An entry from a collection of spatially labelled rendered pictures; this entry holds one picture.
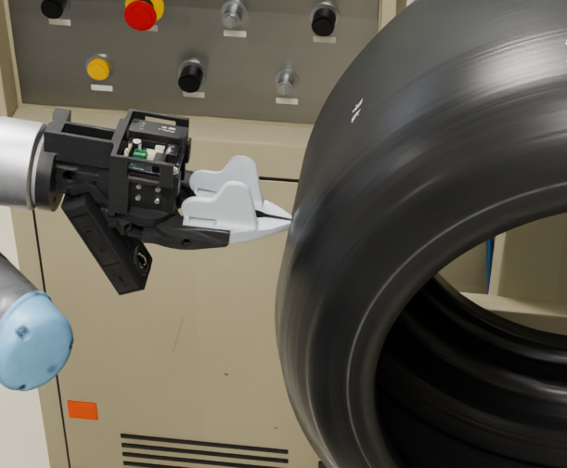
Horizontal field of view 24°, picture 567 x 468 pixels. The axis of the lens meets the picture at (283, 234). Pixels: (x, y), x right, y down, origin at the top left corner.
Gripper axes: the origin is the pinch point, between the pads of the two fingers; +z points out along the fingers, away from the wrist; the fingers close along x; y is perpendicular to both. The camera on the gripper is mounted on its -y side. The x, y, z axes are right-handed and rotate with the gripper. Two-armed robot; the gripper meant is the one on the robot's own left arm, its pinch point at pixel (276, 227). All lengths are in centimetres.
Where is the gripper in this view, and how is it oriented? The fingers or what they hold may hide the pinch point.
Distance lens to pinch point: 114.8
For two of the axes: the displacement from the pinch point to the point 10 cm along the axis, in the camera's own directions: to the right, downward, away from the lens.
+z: 9.9, 1.7, -0.3
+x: 1.3, -6.1, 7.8
